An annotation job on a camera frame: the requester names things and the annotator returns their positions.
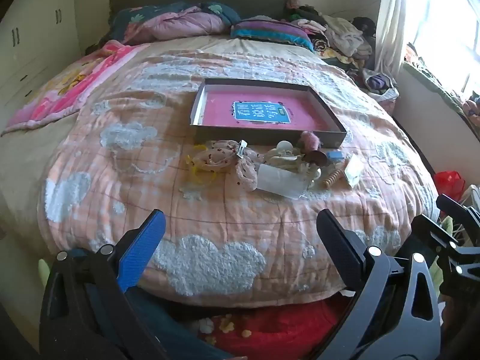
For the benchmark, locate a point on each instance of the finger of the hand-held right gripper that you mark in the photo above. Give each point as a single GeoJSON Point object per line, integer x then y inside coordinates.
{"type": "Point", "coordinates": [459, 212]}
{"type": "Point", "coordinates": [427, 232]}

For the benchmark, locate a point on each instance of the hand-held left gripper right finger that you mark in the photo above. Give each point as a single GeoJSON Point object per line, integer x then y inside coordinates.
{"type": "Point", "coordinates": [339, 249]}

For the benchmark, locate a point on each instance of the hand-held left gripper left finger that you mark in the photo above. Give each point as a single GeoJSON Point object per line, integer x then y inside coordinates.
{"type": "Point", "coordinates": [140, 249]}

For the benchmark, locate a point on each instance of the earring card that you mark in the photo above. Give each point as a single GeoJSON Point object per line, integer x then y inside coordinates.
{"type": "Point", "coordinates": [279, 180]}

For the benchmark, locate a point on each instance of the dark brown hair accessory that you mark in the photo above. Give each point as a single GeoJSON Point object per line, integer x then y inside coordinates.
{"type": "Point", "coordinates": [315, 156]}

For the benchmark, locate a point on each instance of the grey shallow box pink inside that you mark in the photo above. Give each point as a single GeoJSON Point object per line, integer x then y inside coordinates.
{"type": "Point", "coordinates": [262, 112]}

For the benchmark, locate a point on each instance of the red plastic bag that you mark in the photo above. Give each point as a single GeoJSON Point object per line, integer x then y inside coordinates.
{"type": "Point", "coordinates": [448, 182]}

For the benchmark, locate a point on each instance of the peach cloud pattern quilt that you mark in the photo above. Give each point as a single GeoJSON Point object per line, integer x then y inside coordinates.
{"type": "Point", "coordinates": [150, 195]}

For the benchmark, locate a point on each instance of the small clear plastic bag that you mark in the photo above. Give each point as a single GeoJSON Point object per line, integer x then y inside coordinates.
{"type": "Point", "coordinates": [353, 170]}

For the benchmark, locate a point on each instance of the small blue box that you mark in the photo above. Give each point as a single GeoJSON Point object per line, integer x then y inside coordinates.
{"type": "Point", "coordinates": [335, 156]}

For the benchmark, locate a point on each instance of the red patterned cloth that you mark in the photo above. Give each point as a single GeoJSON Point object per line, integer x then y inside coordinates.
{"type": "Point", "coordinates": [292, 330]}

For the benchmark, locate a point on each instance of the white claw hair clip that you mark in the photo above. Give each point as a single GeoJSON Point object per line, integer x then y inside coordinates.
{"type": "Point", "coordinates": [287, 162]}

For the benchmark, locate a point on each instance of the pearl hair accessory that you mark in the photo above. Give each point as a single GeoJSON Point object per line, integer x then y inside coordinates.
{"type": "Point", "coordinates": [284, 145]}

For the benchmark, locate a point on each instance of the floral fabric scrunchie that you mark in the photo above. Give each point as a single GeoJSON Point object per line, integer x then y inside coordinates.
{"type": "Point", "coordinates": [247, 174]}
{"type": "Point", "coordinates": [217, 153]}

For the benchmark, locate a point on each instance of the windowsill clutter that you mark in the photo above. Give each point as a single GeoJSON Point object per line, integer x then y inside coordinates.
{"type": "Point", "coordinates": [438, 78]}

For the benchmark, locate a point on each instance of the small white hair clip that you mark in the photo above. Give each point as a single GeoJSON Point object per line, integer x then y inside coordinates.
{"type": "Point", "coordinates": [242, 147]}

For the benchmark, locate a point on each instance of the beige bed sheet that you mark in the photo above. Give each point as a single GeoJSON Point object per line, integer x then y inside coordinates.
{"type": "Point", "coordinates": [20, 165]}

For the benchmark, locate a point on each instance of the basket of clothes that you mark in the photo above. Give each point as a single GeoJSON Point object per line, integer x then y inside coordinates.
{"type": "Point", "coordinates": [380, 84]}

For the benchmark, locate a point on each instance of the pink cartoon blanket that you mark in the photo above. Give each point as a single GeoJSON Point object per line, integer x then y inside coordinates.
{"type": "Point", "coordinates": [75, 86]}

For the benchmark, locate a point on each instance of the window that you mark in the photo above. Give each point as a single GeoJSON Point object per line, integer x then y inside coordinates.
{"type": "Point", "coordinates": [446, 18]}

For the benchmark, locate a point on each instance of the white curtain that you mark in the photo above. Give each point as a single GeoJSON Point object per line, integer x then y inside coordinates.
{"type": "Point", "coordinates": [393, 18]}

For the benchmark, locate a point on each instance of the pile of clothes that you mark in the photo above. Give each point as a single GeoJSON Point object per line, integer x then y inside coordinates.
{"type": "Point", "coordinates": [337, 33]}

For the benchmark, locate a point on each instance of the striped purple teal pillow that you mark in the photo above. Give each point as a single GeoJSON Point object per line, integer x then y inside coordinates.
{"type": "Point", "coordinates": [270, 32]}

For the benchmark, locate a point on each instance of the pink and floral comforter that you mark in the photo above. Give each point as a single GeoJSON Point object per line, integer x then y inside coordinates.
{"type": "Point", "coordinates": [180, 20]}

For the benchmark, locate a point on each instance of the cream wardrobe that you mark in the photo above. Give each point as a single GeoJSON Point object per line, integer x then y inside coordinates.
{"type": "Point", "coordinates": [33, 26]}

